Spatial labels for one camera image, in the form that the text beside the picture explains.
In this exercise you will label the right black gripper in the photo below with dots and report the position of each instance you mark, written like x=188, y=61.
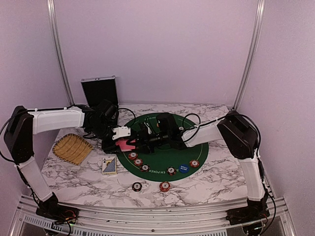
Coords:
x=143, y=139

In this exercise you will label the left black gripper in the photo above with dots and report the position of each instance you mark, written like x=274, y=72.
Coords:
x=110, y=147

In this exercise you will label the red-backed card deck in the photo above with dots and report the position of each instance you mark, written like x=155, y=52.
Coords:
x=123, y=146

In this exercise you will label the black poker chip stack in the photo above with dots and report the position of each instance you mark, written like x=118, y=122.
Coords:
x=137, y=186

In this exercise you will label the red poker chip stack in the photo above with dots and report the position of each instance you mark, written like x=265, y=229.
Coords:
x=164, y=186

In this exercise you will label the blue small blind button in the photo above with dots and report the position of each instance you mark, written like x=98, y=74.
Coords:
x=183, y=168

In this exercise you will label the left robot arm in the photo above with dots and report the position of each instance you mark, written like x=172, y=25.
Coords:
x=24, y=124

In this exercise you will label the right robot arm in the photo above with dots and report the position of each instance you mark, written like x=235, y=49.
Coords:
x=237, y=130

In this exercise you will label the playing card box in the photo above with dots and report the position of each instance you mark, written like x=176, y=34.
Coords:
x=109, y=165

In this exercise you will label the woven bamboo tray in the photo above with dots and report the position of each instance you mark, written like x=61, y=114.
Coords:
x=72, y=148

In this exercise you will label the round green poker mat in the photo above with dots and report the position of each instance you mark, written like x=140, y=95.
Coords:
x=160, y=160

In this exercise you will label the aluminium poker case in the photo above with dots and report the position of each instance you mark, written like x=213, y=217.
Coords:
x=100, y=88

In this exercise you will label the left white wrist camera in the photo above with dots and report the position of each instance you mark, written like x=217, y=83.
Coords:
x=121, y=132

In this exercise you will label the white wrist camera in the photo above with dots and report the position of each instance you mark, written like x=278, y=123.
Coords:
x=121, y=132
x=148, y=128

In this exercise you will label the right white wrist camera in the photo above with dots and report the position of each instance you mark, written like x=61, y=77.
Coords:
x=148, y=128

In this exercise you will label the front aluminium rail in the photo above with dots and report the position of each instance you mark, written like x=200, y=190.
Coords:
x=199, y=220

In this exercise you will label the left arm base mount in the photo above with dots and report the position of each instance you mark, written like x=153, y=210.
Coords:
x=59, y=213

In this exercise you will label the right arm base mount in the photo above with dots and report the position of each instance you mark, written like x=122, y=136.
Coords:
x=246, y=214

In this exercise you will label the left aluminium frame post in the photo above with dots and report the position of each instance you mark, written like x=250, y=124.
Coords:
x=58, y=50

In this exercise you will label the aluminium frame post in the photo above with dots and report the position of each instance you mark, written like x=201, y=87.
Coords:
x=58, y=50
x=251, y=53

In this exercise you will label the right aluminium frame post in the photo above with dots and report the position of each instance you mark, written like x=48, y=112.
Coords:
x=251, y=53

